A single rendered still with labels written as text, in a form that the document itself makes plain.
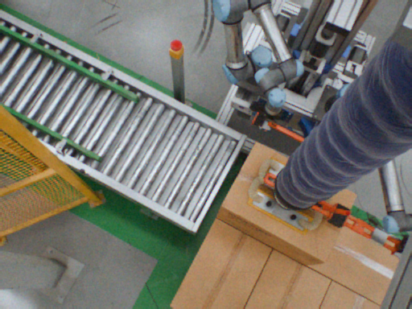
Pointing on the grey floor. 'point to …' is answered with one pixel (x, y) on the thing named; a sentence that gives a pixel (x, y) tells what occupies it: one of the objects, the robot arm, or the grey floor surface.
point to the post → (178, 74)
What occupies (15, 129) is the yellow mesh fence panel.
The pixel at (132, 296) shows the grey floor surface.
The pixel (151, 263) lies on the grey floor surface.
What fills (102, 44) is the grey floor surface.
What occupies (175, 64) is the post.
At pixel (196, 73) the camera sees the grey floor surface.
